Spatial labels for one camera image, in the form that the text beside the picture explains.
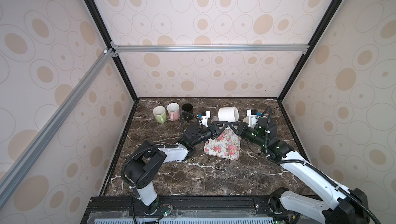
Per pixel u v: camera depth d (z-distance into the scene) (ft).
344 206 1.26
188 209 2.40
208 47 2.99
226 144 3.11
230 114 2.41
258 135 2.08
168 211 2.34
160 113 3.27
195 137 2.12
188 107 3.59
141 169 1.51
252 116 2.26
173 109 3.36
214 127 2.34
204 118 2.50
